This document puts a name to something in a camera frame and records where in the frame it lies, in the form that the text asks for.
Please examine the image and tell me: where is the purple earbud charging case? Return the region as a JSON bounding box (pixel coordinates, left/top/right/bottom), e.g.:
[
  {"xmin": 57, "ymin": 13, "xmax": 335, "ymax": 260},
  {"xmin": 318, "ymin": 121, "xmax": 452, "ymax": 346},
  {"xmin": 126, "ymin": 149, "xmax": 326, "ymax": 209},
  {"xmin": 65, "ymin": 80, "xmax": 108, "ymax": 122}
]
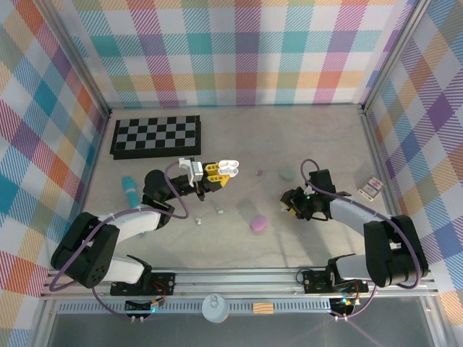
[{"xmin": 250, "ymin": 215, "xmax": 269, "ymax": 233}]

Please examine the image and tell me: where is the teal cylinder tube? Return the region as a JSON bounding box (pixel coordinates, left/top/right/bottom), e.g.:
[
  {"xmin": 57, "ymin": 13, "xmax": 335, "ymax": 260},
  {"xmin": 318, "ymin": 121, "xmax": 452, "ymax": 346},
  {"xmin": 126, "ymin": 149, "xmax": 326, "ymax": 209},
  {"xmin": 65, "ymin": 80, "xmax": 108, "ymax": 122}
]
[{"xmin": 121, "ymin": 176, "xmax": 141, "ymax": 210}]

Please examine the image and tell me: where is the black grey chessboard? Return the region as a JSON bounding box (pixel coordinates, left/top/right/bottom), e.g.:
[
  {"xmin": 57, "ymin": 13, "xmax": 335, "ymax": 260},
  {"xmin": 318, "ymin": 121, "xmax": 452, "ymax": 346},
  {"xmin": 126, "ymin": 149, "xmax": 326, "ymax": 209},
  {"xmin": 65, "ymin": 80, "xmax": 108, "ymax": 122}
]
[{"xmin": 110, "ymin": 115, "xmax": 203, "ymax": 160}]

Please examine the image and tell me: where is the playing card box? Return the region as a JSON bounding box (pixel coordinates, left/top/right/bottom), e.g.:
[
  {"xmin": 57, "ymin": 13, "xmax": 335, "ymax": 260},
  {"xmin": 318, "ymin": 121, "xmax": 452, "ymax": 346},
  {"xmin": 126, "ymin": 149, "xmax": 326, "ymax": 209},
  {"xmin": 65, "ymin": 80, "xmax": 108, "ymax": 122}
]
[{"xmin": 357, "ymin": 176, "xmax": 385, "ymax": 200}]

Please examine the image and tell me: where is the right small circuit board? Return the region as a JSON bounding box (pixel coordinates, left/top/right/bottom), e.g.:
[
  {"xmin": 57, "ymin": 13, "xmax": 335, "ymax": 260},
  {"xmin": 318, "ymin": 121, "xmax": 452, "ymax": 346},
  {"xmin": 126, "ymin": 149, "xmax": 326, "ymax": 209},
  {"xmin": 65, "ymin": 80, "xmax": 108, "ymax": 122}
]
[{"xmin": 329, "ymin": 296, "xmax": 359, "ymax": 316}]

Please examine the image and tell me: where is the small circuit board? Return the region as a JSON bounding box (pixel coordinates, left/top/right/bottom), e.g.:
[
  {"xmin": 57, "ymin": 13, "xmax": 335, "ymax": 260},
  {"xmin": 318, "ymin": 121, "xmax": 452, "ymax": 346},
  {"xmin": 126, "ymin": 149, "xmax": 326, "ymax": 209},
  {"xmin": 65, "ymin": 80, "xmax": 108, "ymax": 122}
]
[
  {"xmin": 124, "ymin": 296, "xmax": 168, "ymax": 314},
  {"xmin": 329, "ymin": 296, "xmax": 359, "ymax": 316}
]

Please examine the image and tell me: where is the perforated metal strip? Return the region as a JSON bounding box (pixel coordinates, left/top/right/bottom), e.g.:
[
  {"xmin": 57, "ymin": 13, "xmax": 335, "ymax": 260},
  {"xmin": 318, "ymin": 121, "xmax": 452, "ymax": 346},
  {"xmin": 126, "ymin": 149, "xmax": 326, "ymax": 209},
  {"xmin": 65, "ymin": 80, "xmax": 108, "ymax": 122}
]
[{"xmin": 56, "ymin": 301, "xmax": 334, "ymax": 314}]

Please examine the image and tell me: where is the left small circuit board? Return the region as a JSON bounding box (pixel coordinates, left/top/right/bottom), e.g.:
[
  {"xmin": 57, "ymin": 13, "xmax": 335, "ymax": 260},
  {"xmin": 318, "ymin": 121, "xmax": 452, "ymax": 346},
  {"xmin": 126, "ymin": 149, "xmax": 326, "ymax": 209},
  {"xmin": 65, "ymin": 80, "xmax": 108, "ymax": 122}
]
[{"xmin": 124, "ymin": 296, "xmax": 168, "ymax": 314}]

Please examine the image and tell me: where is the grey metal panel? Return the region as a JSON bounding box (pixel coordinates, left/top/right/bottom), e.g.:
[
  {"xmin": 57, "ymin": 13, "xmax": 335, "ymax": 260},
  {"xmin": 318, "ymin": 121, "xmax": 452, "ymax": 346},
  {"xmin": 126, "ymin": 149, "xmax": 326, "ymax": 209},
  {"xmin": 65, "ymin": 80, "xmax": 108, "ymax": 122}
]
[{"xmin": 43, "ymin": 313, "xmax": 441, "ymax": 347}]

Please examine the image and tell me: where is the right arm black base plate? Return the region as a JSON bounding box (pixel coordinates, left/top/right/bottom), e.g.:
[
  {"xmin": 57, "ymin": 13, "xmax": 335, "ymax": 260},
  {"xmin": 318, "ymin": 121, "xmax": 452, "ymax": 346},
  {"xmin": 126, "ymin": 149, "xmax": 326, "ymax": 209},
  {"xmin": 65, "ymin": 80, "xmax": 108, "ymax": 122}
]
[{"xmin": 301, "ymin": 269, "xmax": 370, "ymax": 294}]

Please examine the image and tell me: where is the right aluminium side rail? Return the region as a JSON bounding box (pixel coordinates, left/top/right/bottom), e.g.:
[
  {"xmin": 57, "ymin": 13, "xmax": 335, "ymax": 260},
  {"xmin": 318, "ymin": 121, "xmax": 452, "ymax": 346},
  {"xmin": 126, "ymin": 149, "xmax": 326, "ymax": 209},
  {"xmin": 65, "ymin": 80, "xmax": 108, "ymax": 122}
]
[{"xmin": 360, "ymin": 107, "xmax": 413, "ymax": 267}]

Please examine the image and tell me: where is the aluminium mounting rail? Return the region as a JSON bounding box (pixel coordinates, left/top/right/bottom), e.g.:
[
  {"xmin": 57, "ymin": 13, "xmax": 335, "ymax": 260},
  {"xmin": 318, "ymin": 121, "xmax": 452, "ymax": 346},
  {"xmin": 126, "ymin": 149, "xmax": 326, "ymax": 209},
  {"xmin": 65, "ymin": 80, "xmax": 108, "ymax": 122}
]
[{"xmin": 38, "ymin": 267, "xmax": 439, "ymax": 300}]

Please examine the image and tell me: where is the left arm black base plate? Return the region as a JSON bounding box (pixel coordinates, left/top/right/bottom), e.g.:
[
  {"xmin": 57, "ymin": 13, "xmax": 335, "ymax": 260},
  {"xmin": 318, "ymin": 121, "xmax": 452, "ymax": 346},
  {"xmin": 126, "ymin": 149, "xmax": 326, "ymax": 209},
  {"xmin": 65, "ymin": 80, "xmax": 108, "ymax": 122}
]
[{"xmin": 109, "ymin": 271, "xmax": 177, "ymax": 296}]

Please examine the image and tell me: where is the left aluminium frame post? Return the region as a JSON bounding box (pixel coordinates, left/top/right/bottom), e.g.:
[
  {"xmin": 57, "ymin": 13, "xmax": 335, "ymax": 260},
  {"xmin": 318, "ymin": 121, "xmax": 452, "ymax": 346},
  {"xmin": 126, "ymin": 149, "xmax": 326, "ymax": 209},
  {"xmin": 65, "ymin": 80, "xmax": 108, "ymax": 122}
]
[{"xmin": 43, "ymin": 0, "xmax": 111, "ymax": 120}]

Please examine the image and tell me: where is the aluminium frame post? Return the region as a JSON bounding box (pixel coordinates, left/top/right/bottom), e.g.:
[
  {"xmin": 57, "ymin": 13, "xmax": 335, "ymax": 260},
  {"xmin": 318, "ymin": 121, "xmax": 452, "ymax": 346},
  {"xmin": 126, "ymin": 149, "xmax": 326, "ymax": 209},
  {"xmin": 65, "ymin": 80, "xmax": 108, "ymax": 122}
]
[
  {"xmin": 43, "ymin": 0, "xmax": 111, "ymax": 120},
  {"xmin": 360, "ymin": 0, "xmax": 435, "ymax": 115}
]

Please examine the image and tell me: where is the right aluminium frame post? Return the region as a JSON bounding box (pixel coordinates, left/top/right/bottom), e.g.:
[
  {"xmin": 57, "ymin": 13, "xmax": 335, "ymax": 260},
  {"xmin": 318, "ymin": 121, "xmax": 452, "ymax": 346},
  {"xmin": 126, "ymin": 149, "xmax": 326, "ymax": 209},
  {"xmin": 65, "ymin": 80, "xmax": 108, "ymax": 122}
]
[{"xmin": 360, "ymin": 0, "xmax": 435, "ymax": 115}]

